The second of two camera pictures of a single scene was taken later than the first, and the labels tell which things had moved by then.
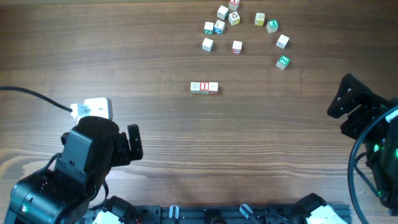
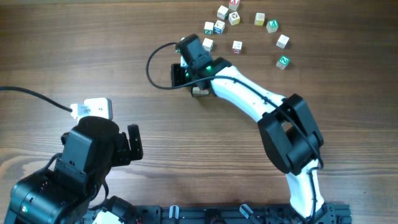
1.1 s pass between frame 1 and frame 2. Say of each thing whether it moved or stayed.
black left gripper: stayed
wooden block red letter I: stayed
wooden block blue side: stayed
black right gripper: moved
